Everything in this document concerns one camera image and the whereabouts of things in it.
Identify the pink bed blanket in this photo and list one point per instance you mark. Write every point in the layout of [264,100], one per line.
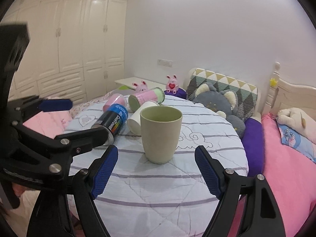
[291,176]

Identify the pink green canister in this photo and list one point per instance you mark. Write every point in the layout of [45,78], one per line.
[138,99]

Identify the grey cat plush pillow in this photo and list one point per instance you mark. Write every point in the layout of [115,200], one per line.
[223,103]

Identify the pink plastic cup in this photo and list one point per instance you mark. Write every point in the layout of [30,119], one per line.
[115,99]

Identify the triangle pattern cushion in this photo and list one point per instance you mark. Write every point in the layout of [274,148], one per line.
[248,95]

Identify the green cup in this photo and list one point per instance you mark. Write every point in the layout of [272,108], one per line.
[160,131]

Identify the pink bunny toy back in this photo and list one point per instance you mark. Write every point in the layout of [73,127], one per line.
[172,85]

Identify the white paper cup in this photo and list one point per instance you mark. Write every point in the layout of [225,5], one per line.
[134,122]

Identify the blue black towel can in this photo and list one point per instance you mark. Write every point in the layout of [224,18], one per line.
[113,120]

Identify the blue cartoon pillow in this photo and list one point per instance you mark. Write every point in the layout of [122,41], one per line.
[293,139]

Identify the heart pattern sheet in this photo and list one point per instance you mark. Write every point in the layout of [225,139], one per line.
[78,108]

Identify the white wall socket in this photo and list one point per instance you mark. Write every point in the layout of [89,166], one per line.
[166,63]

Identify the cream wooden headboard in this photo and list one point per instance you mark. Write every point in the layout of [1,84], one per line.
[284,95]

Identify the cream wardrobe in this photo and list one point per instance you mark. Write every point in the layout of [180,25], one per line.
[76,48]

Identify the pink bunny toy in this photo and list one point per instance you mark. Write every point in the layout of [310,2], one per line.
[172,85]
[140,87]

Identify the white bedside table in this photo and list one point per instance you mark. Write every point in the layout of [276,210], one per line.
[129,83]

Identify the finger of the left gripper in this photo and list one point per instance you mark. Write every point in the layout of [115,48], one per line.
[35,104]
[66,140]

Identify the striped white quilt cover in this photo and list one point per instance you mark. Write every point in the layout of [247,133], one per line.
[172,199]

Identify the pink bunny toy front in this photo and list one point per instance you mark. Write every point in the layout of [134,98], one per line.
[140,87]

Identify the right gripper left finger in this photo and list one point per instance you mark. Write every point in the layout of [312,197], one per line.
[51,214]

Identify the white pink plush toy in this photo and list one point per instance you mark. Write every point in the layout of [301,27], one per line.
[298,120]

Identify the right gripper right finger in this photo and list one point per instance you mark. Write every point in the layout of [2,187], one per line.
[246,205]

